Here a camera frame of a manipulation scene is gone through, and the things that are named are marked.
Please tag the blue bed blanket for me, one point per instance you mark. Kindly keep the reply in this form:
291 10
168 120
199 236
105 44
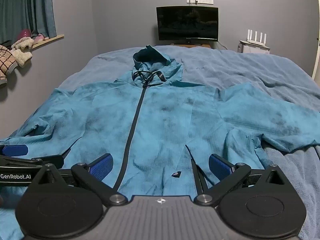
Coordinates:
250 65

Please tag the plaid fleece slipper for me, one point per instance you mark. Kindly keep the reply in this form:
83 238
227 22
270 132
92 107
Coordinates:
7 62

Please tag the pink plush slippers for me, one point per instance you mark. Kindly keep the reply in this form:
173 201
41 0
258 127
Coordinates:
40 38

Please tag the white frame post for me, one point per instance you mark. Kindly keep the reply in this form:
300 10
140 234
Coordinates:
316 55

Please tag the white wall power strip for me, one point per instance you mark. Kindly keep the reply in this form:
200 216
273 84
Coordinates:
200 0

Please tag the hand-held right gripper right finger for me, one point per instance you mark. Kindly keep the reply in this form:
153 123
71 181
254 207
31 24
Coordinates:
220 166

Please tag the cream fluffy cloth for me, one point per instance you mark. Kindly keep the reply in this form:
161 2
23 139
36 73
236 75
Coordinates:
23 43

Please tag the pink round toy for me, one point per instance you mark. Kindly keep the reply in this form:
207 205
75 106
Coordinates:
25 33

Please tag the teal hooded zip jacket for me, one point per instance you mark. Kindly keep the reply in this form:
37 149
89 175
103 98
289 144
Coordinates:
160 120

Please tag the wooden desk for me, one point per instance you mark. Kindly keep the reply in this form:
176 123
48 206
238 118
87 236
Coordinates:
205 46

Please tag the teal window curtain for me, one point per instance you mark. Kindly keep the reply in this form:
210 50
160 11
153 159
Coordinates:
27 10

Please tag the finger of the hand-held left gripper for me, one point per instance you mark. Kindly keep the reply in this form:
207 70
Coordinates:
14 150
53 159

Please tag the black computer monitor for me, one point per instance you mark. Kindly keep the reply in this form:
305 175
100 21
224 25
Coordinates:
187 22

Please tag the white cabinet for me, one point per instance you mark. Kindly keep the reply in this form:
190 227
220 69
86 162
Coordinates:
252 48

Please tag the white router with antennas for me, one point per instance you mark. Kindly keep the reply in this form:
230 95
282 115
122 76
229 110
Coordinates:
257 37

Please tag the wooden window sill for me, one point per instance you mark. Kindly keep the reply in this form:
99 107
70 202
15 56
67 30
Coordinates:
53 38

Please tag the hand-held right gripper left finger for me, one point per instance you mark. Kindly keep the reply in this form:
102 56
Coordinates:
101 167

